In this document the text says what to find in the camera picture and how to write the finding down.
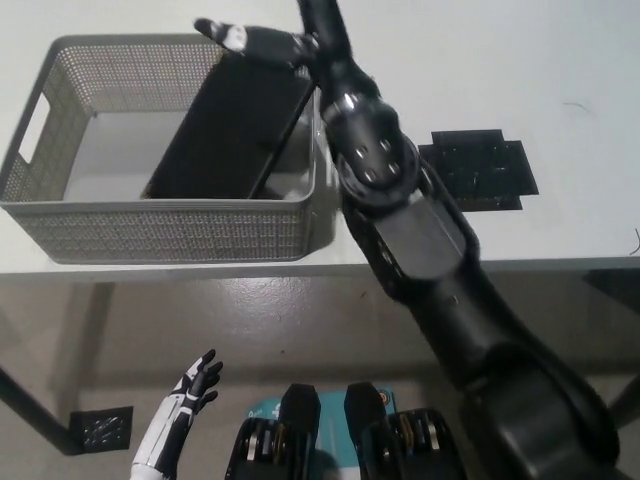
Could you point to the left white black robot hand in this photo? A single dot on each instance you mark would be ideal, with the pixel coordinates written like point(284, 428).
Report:
point(180, 410)

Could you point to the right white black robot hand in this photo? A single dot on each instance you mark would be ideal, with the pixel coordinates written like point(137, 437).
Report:
point(270, 42)

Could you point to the black hardcover notebook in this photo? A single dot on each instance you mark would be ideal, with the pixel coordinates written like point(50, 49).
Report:
point(235, 125)

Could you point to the black ribbed robot body block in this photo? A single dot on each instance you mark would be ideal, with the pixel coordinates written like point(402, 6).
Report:
point(297, 425)
point(370, 425)

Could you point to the black perforated foot plate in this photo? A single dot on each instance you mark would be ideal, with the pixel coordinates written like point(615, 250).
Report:
point(102, 427)

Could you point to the black metal table leg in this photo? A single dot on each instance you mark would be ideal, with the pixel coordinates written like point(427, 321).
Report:
point(35, 410)

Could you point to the grey perforated plastic basket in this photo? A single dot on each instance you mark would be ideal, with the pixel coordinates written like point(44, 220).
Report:
point(165, 235)

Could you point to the black tape patch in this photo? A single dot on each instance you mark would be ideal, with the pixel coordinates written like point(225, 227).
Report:
point(475, 170)

